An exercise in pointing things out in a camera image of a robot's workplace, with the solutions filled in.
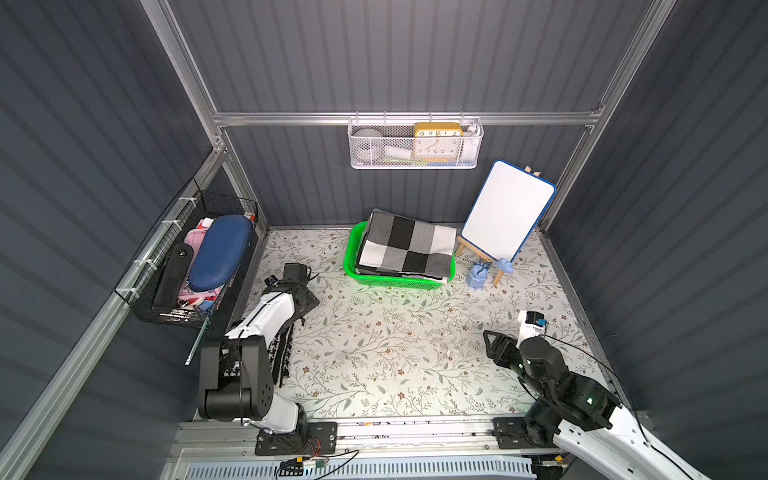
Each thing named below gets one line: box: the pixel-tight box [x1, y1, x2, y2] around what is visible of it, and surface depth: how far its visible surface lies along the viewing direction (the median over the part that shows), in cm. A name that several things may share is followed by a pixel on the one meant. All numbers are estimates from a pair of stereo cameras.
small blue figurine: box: [467, 257, 514, 290], surface depth 99 cm
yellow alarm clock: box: [413, 122, 464, 163], surface depth 91 cm
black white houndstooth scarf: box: [268, 325, 294, 388], surface depth 84 cm
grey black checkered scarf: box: [356, 208, 457, 283], surface depth 101 cm
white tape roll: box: [352, 128, 385, 165], surface depth 89 cm
